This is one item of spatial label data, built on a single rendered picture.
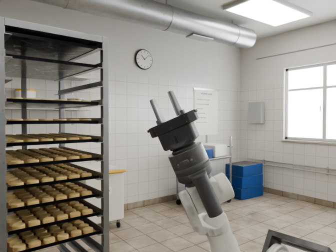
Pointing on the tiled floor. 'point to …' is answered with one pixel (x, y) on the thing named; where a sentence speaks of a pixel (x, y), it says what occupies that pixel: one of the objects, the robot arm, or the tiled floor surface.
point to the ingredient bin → (116, 185)
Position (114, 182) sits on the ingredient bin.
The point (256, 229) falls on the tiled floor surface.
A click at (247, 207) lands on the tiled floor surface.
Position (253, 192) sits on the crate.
